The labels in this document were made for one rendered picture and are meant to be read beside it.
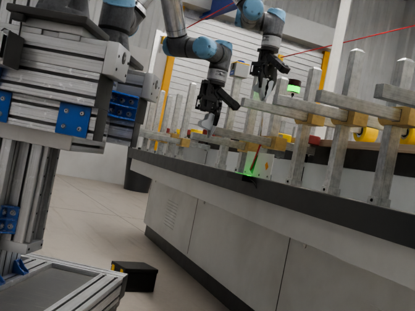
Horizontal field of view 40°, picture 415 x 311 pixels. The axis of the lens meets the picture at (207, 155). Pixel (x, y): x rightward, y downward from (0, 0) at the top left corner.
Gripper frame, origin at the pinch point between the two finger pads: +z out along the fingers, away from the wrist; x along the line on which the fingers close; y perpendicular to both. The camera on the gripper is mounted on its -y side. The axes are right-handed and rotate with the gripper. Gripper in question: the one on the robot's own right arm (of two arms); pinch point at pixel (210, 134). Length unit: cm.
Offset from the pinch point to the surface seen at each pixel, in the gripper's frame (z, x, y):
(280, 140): -3.4, 5.1, -26.5
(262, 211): 25.3, 0.4, -27.0
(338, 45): -83, -134, -123
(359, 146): -6, 29, -46
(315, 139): -6.7, 4.1, -42.0
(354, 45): -281, -817, -551
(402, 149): -6, 53, -46
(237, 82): -30, -53, -26
